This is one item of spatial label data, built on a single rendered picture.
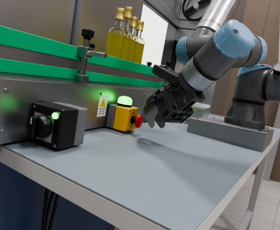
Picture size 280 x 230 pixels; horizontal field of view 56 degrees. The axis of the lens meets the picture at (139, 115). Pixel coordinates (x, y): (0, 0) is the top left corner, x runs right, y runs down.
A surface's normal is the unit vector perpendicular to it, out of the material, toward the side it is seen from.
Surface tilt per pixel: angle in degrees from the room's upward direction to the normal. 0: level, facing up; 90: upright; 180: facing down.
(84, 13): 90
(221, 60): 124
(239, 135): 90
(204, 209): 0
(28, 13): 90
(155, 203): 0
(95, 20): 90
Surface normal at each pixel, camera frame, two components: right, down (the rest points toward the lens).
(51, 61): 0.89, 0.21
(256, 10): -0.53, 0.03
